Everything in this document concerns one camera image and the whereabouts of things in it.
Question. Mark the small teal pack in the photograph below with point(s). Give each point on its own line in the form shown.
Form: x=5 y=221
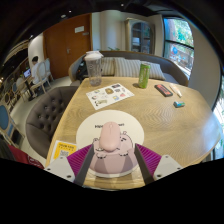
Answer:
x=179 y=104

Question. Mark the black-framed window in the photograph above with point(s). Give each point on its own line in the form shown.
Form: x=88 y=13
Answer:
x=220 y=123
x=179 y=46

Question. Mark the clear tumbler with white lid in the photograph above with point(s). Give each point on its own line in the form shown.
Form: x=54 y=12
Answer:
x=94 y=70

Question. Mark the person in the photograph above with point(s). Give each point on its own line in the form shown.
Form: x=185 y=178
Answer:
x=34 y=70

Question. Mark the brown wooden door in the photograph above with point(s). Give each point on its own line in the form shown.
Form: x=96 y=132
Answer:
x=66 y=46

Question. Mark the green drink can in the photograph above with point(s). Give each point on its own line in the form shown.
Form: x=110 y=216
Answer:
x=144 y=76

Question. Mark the white chair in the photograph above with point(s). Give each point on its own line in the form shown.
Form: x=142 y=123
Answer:
x=44 y=75

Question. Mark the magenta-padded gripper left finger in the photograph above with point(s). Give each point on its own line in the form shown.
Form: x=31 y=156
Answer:
x=76 y=161

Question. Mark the white sticker sheet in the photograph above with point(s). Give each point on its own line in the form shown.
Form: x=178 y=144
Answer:
x=110 y=96

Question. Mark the grey tufted chair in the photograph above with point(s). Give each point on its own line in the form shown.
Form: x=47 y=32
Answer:
x=46 y=116

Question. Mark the white round hippo mouse pad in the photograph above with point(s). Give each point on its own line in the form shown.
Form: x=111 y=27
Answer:
x=133 y=128

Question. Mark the striped cushion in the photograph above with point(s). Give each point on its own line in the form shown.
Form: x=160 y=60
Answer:
x=107 y=66
x=157 y=71
x=127 y=67

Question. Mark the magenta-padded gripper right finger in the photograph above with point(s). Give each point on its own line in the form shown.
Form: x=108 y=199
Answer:
x=150 y=160

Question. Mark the black and orange box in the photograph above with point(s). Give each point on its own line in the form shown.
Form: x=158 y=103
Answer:
x=163 y=90

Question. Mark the yellow card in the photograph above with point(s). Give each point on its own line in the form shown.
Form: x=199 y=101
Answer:
x=64 y=150

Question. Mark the white plastic tube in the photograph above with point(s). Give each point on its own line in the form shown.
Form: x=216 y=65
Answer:
x=175 y=90

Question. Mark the pink computer mouse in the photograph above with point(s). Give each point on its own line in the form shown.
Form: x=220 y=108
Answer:
x=110 y=136

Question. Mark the laptop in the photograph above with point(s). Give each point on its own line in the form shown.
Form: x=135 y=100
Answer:
x=27 y=73

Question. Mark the arched glass-door cabinet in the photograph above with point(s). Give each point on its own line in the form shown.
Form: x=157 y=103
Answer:
x=140 y=35

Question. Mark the black backpack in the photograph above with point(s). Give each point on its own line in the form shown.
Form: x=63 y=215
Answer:
x=82 y=69

